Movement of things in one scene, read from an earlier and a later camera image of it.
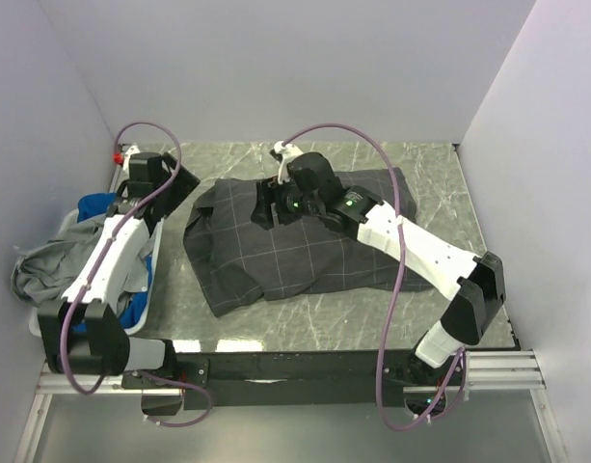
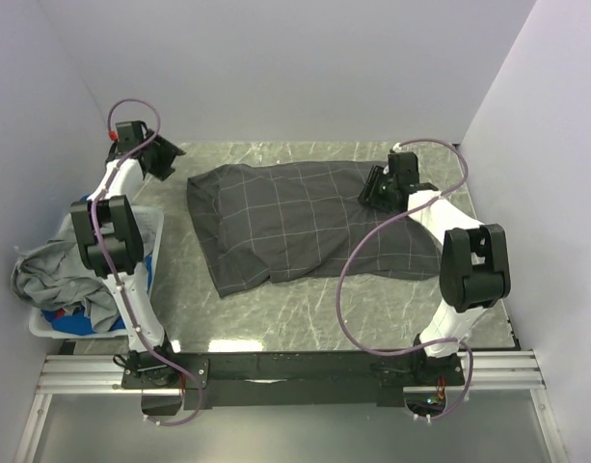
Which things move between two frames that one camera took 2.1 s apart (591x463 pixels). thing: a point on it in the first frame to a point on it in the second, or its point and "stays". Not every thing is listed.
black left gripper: [184, 183] to [169, 152]
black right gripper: [270, 191] to [376, 177]
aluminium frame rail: [486, 370] stays
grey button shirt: [43, 271] stays
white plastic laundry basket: [72, 219] stays
